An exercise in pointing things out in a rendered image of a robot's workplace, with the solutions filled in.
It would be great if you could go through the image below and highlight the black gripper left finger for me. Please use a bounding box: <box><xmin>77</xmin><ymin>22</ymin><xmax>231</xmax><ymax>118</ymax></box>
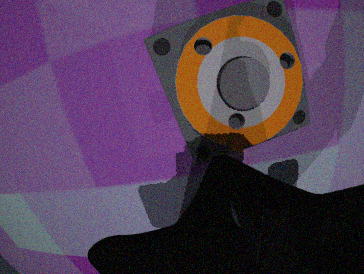
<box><xmin>88</xmin><ymin>156</ymin><xmax>242</xmax><ymax>274</ymax></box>

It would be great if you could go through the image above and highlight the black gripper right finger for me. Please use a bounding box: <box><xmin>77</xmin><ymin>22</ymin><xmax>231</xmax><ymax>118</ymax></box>
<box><xmin>219</xmin><ymin>154</ymin><xmax>364</xmax><ymax>274</ymax></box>

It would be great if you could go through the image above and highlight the orange round plate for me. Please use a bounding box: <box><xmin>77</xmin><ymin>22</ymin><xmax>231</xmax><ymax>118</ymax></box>
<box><xmin>175</xmin><ymin>15</ymin><xmax>303</xmax><ymax>152</ymax></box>

